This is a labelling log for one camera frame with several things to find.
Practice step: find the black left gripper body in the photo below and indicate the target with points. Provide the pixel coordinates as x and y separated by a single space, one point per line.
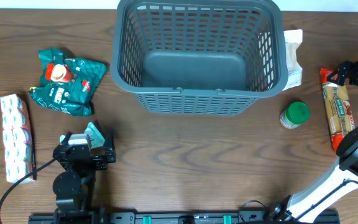
99 163

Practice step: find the orange pasta pack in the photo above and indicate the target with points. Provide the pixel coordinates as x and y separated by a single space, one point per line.
338 109

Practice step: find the white paper pouch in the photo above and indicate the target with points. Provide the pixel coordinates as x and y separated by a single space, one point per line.
293 39

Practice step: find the green lid jar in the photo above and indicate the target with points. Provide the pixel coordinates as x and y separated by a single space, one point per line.
294 115

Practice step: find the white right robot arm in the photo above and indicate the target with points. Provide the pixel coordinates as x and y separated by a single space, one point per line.
341 178

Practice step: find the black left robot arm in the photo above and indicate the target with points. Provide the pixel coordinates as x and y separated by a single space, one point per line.
74 187

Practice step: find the white tissue pack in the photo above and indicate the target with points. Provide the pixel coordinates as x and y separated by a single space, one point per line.
19 153

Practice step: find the small teal packet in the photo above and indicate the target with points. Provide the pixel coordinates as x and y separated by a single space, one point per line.
94 132

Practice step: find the green coffee bag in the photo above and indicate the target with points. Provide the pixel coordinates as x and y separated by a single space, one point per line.
67 84

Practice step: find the grey plastic basket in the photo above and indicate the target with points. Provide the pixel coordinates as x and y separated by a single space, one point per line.
199 57

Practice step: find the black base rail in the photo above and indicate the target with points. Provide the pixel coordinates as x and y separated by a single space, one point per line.
242 216

